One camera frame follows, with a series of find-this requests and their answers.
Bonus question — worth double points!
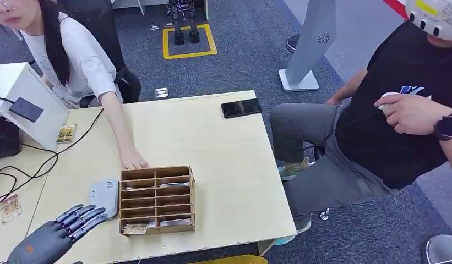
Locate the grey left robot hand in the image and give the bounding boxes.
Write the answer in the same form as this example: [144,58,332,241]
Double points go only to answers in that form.
[7,203,109,264]

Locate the wooden card sorting box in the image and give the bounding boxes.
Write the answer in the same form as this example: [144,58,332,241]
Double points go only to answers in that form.
[118,166,196,236]

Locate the white handheld controller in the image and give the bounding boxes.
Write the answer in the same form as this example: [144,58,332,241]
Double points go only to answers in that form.
[378,91,400,111]

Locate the printed card on desk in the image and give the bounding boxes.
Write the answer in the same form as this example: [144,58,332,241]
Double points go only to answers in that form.
[0,194,23,224]

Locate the grey flat card reader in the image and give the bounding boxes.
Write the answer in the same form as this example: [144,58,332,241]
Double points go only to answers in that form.
[88,179,119,220]

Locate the printed card in box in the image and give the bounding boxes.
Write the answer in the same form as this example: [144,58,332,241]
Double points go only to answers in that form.
[122,223,150,236]

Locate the black case on desk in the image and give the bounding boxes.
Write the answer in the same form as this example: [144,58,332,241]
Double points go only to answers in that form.
[0,116,22,161]

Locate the gold card pack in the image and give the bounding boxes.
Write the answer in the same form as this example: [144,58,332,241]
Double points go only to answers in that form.
[56,123,78,144]

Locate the white monitor back panel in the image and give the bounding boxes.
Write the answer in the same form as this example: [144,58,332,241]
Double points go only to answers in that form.
[0,62,70,152]

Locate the small black hub box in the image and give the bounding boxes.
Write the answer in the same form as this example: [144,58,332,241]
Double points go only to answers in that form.
[8,97,45,123]

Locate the seated person at desk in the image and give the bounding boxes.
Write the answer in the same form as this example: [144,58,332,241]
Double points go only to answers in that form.
[0,0,149,171]

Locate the yellow object under desk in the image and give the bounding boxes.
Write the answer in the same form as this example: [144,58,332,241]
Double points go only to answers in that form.
[189,254,269,264]

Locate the black office chair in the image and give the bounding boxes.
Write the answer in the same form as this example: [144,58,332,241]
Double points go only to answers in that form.
[58,0,142,108]

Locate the yellow floor tape square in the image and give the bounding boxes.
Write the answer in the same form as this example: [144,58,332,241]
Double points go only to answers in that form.
[162,23,218,61]

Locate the black smartphone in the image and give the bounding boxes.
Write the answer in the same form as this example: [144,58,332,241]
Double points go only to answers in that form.
[221,98,263,119]

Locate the black robot legs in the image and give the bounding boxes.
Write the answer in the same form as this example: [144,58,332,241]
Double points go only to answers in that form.
[166,0,201,46]

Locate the teal soled shoe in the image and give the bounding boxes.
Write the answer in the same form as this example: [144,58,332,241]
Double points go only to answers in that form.
[274,216,313,246]

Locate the green shoe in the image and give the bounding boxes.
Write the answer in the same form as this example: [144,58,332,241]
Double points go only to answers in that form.
[277,157,311,182]

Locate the black shoe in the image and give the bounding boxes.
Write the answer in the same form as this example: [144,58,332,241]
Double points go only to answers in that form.
[286,34,301,53]

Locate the grey kiosk stand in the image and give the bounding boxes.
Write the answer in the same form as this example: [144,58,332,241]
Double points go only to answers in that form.
[278,0,337,92]

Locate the person wearing headset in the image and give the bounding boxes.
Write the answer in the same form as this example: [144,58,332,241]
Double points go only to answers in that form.
[269,0,452,246]

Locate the grey rounded object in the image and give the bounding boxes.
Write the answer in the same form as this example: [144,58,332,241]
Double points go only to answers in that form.
[422,234,452,264]

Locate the black wristwatch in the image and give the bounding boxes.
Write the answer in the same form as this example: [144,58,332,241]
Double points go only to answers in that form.
[433,110,452,141]

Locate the white VR headset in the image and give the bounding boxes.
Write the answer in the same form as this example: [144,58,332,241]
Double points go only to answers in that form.
[405,0,452,41]

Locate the long black cable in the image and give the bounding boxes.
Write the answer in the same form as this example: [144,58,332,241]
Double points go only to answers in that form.
[0,107,105,207]

